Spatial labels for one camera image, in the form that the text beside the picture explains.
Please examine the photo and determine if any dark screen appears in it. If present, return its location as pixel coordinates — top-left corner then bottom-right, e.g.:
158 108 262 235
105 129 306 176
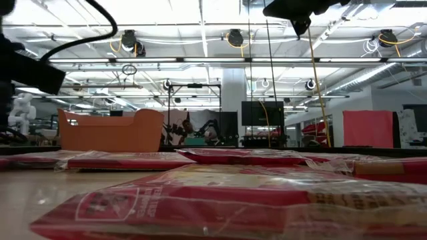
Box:
402 103 427 133

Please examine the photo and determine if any black left wrist camera cable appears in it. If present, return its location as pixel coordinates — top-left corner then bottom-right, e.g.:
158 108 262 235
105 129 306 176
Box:
39 0 119 62

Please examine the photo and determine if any white robot figure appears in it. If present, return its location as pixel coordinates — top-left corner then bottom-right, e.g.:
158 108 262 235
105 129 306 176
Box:
7 92 37 136

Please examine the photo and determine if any yellow hanging cable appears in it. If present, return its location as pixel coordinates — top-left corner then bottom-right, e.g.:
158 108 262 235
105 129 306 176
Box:
306 26 332 149

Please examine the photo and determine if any white cable coil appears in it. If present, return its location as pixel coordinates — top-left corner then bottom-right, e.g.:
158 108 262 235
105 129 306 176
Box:
362 37 380 58

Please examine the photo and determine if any grey backdrop cloth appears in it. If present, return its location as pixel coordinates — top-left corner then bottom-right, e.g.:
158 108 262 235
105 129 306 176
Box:
188 109 222 138

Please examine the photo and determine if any orange plastic basket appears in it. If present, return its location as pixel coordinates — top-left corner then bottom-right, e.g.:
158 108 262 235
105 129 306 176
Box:
57 107 165 153

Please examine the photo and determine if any red popcorn bag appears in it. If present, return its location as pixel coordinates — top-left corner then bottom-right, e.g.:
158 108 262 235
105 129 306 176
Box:
305 156 427 186
54 149 197 172
175 147 310 167
0 149 81 171
29 162 427 240
300 152 388 163

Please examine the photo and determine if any black monitor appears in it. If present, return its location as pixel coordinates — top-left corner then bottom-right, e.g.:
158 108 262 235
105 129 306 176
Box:
241 101 286 127

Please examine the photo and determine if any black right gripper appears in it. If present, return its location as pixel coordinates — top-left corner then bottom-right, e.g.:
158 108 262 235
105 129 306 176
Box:
262 0 351 20

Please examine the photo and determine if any thin black hanging cable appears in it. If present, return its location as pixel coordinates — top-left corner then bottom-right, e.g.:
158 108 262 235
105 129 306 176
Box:
247 0 254 147

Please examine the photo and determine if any white building column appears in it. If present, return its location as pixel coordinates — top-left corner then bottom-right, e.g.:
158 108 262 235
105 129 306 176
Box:
221 68 248 147

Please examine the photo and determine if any black aluminium table frame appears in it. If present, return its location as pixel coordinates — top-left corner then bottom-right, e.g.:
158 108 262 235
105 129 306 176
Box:
0 144 427 159

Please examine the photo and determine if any black hanging cable loop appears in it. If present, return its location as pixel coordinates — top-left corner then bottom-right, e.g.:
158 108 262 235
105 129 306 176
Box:
121 63 138 76

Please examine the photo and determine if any silver ventilation duct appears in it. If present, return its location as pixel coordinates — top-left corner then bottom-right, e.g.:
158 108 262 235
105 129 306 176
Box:
328 39 427 98

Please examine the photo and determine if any white floral cloth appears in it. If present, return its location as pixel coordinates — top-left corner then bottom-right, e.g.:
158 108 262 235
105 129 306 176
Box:
396 109 418 149

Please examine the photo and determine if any black cart with red items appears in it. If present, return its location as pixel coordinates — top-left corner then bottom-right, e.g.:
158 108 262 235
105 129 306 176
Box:
241 127 288 148

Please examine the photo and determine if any black backdrop board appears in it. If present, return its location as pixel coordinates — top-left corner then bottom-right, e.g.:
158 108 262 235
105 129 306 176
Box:
218 111 240 147

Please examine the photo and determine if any red cloth panel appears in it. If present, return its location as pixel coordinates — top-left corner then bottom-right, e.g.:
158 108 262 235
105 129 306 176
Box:
342 110 394 149

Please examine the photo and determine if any black background rig frame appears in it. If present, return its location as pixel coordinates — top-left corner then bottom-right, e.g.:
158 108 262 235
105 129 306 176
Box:
167 83 222 147

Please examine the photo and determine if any short yellow cable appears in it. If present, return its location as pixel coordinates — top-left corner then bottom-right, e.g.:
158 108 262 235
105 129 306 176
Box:
258 99 272 148

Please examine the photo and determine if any teal box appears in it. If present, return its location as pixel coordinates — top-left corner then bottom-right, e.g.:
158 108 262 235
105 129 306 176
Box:
183 137 207 147

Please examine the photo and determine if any person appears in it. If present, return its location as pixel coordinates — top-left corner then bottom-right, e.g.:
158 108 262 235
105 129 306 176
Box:
181 119 197 138

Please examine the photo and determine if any long ceiling light bar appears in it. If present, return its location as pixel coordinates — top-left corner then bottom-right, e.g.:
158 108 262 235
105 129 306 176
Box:
48 57 427 64
43 94 350 99

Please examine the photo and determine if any red furniture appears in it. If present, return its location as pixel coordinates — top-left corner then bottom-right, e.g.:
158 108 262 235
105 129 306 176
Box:
301 121 330 146

